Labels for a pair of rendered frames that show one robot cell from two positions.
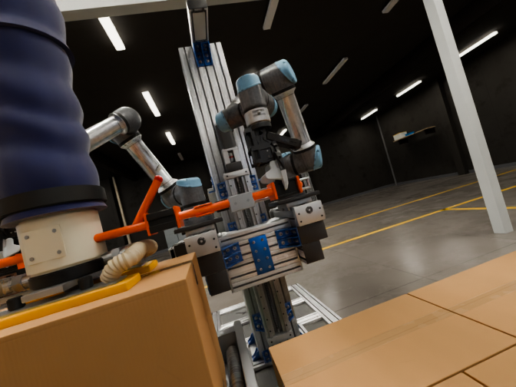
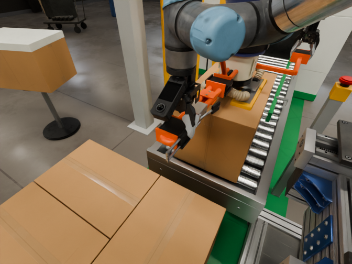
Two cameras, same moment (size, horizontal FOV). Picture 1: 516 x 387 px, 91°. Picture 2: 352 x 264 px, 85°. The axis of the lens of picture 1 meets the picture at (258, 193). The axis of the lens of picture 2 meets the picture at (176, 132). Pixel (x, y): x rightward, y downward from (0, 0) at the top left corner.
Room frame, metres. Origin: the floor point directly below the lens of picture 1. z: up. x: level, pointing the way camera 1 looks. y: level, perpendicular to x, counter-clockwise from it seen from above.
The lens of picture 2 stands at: (1.06, -0.40, 1.46)
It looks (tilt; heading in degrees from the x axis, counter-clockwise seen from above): 41 degrees down; 132
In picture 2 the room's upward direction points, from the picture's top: straight up
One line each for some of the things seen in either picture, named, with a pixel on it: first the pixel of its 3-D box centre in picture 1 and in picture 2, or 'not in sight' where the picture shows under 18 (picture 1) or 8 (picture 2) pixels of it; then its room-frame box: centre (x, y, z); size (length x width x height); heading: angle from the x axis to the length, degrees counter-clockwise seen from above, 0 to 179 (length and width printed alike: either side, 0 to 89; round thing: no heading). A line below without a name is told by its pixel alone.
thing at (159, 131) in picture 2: (283, 188); (173, 131); (0.76, -0.08, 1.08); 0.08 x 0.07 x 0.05; 100
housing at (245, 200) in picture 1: (240, 202); (195, 111); (0.74, 0.06, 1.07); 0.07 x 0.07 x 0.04; 10
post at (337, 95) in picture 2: not in sight; (301, 152); (1.11, 0.82, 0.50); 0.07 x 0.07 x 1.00; 11
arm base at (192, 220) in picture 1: (196, 213); not in sight; (1.26, 0.32, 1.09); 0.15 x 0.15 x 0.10
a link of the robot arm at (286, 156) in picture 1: (284, 167); not in sight; (1.35, -0.17, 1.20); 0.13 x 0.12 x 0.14; 67
